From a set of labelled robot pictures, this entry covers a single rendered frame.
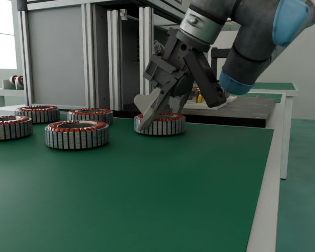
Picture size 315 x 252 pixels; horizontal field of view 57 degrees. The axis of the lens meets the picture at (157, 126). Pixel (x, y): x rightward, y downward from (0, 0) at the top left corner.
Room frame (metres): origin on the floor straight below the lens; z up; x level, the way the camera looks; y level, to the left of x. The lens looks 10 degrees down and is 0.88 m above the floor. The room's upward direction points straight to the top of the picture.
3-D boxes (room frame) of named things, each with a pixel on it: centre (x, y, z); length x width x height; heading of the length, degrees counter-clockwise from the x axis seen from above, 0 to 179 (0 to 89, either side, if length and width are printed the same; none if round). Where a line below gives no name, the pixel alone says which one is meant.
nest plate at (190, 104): (0.96, -0.14, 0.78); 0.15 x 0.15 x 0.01; 66
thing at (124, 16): (1.14, -0.02, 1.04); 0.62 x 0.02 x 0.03; 156
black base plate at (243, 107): (1.07, -0.17, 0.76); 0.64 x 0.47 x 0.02; 156
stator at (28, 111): (0.78, 0.32, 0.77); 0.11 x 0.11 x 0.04
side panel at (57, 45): (0.93, 0.31, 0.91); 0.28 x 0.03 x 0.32; 66
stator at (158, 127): (0.63, -0.01, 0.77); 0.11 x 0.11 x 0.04
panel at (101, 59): (1.17, 0.05, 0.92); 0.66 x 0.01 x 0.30; 156
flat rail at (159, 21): (1.11, -0.10, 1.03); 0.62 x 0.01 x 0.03; 156
